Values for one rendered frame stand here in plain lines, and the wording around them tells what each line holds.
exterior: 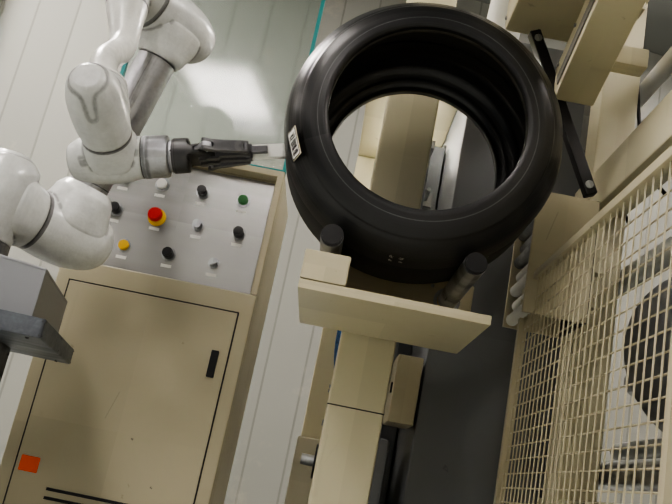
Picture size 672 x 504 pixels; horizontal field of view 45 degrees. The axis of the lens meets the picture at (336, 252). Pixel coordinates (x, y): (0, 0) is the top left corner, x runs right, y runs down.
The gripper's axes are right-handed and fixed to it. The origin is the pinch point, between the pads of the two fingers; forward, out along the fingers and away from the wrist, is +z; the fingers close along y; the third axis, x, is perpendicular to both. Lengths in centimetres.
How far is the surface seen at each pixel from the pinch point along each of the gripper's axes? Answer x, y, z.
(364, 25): -22.0, -11.8, 21.2
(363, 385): 47, 26, 18
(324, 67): -12.8, -12.0, 12.4
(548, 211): 10, 19, 64
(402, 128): -15.3, 25.9, 32.6
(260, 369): 8, 294, -19
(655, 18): -200, 293, 240
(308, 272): 29.5, -11.4, 6.9
